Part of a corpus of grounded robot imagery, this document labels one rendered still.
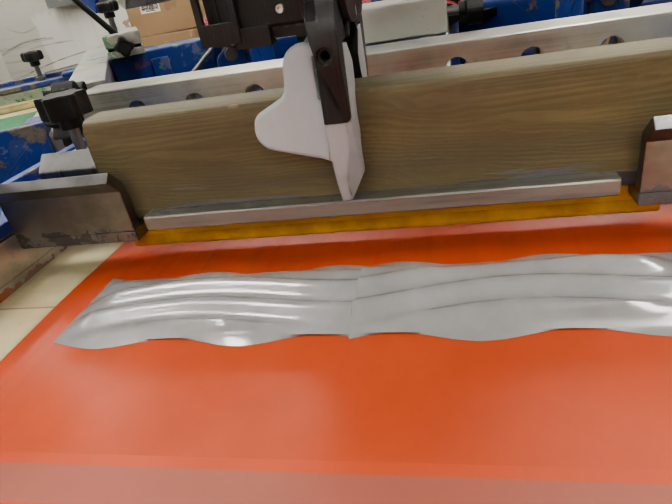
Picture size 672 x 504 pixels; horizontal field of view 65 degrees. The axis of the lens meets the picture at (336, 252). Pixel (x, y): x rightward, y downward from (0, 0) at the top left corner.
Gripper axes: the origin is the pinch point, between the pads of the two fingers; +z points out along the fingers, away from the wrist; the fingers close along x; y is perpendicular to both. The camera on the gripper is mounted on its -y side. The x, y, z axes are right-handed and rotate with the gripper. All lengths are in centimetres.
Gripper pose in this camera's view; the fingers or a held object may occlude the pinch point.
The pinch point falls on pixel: (362, 163)
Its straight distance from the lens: 34.7
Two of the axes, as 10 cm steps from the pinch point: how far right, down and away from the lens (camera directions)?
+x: -1.6, 5.0, -8.5
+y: -9.7, 0.6, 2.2
